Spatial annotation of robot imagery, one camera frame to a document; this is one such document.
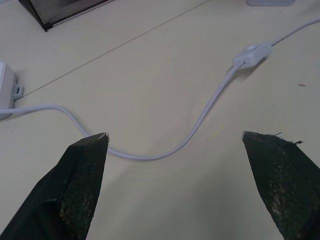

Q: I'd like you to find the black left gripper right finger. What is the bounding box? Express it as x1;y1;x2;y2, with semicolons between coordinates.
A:
241;130;320;240

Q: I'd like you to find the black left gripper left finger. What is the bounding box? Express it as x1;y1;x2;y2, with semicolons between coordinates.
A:
0;132;111;240

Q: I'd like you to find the black mesh metal tray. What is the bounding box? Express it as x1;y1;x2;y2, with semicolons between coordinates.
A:
18;0;116;33

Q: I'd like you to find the white object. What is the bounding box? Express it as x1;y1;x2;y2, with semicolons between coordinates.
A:
246;0;296;8

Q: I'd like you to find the white power cable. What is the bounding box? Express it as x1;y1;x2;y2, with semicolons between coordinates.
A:
0;17;320;162

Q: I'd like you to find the white inline cable switch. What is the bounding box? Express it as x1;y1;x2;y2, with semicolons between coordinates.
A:
232;41;274;68

